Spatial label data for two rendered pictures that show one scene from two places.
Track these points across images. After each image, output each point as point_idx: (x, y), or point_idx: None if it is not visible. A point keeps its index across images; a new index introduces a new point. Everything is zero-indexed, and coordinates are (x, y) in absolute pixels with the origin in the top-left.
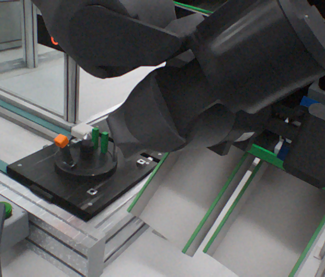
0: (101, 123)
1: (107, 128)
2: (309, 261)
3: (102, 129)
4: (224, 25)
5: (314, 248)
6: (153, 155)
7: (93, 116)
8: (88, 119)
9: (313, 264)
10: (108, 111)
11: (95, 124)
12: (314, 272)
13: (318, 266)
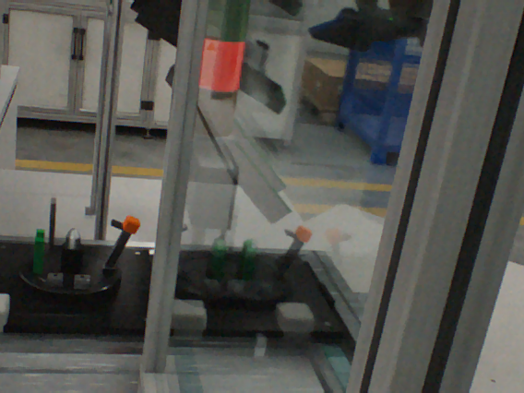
0: (127, 322)
1: (136, 309)
2: (113, 217)
3: (147, 312)
4: None
5: (89, 215)
6: (147, 256)
7: (104, 351)
8: (124, 351)
9: (115, 215)
10: (55, 346)
11: (140, 325)
12: (126, 214)
13: (115, 213)
